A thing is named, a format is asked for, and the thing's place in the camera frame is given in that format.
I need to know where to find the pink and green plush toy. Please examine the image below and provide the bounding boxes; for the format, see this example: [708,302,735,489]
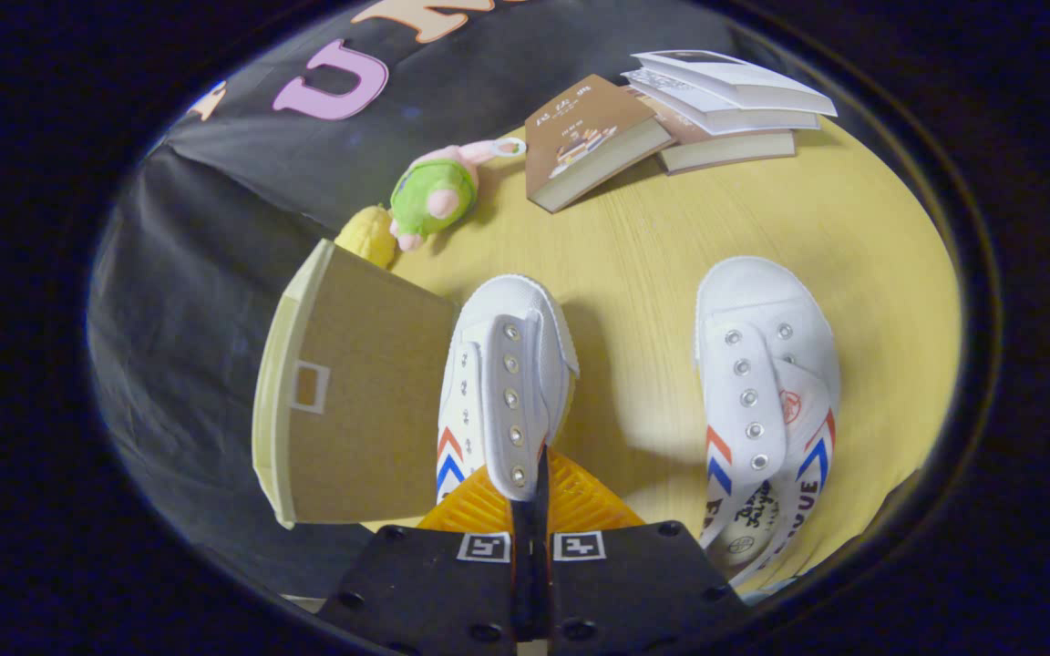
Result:
[386,137,528,253]

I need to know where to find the tan thick book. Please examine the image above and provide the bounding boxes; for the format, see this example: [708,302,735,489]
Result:
[625,86,799,176]

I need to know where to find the beige cardboard storage box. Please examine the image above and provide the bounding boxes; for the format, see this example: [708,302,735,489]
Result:
[252,239,458,530]

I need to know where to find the brown cover book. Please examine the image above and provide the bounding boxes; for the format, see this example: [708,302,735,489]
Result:
[523,73,675,214]

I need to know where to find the yellow plush toy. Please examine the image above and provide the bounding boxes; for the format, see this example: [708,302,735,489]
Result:
[334,204,398,271]

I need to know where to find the grey printed white book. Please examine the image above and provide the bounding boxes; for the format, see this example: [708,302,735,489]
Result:
[622,69,821,138]

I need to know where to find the white canvas shoe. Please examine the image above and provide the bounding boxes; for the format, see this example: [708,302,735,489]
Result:
[436,273,581,507]
[691,255,843,589]

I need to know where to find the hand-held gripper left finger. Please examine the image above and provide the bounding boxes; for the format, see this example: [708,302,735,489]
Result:
[314,446,533,656]

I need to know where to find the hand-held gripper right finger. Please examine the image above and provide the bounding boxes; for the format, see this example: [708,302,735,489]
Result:
[530,445,752,656]

